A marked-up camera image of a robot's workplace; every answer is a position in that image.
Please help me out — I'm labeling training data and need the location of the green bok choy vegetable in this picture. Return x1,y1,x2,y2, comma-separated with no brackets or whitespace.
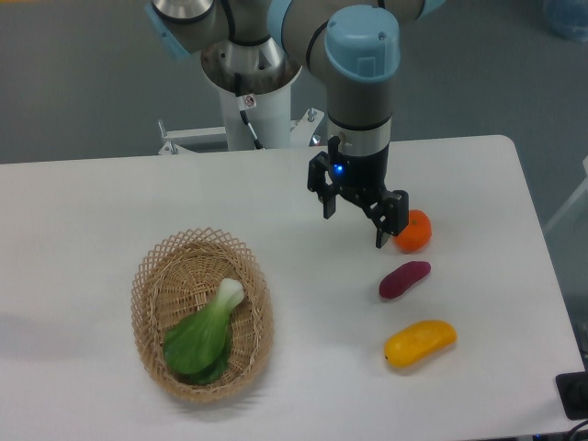
163,278,244,386

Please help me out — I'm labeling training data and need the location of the purple sweet potato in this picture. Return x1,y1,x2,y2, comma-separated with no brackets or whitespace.
379,261,432,300

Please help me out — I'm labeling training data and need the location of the orange tangerine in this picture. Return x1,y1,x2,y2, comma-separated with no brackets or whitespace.
392,209,433,253

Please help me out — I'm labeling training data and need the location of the yellow mango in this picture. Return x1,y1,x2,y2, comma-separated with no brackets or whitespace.
383,320,458,368

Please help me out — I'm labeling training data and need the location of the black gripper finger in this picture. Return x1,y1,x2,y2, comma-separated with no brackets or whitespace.
307,152,338,219
353,188,409,249

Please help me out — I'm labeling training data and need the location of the blue object top right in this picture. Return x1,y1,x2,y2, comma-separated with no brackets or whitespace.
542,0,587,43

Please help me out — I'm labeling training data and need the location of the woven wicker basket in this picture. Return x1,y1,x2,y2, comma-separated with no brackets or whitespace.
131,228,274,403

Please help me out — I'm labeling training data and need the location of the black cable on pedestal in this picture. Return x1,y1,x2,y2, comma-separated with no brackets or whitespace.
232,73,266,152

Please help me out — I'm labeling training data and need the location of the black device at table edge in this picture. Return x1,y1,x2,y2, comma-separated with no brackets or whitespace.
555,371,587,421

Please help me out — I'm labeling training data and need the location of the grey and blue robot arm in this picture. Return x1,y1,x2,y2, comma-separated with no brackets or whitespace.
145,1,437,246

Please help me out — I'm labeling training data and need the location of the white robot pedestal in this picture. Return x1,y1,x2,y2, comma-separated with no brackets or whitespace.
158,39,324,155

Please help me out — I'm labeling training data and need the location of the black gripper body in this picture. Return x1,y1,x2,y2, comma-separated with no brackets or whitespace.
327,136,389,205

